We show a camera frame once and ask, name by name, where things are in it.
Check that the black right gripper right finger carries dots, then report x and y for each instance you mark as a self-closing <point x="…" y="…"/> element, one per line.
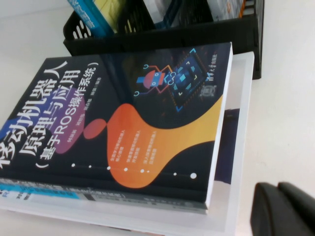
<point x="302" y="199"/>

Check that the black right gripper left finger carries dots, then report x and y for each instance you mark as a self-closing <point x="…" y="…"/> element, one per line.
<point x="275" y="216"/>

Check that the pale yellow mechanical design book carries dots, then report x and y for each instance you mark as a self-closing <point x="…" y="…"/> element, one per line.
<point x="108" y="9"/>

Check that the white glossy flat book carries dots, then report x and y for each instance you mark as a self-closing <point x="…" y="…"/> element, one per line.
<point x="241" y="86"/>

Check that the black plastic book stand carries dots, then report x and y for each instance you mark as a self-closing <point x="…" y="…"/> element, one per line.
<point x="172" y="39"/>

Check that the dark robot ROS book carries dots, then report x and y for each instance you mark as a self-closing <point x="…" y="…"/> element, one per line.
<point x="98" y="110"/>

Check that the white book with orange stripe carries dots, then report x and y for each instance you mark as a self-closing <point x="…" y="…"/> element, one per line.
<point x="226" y="7"/>

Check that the blue and white spined book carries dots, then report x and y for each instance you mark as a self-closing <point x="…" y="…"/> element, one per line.
<point x="153" y="9"/>

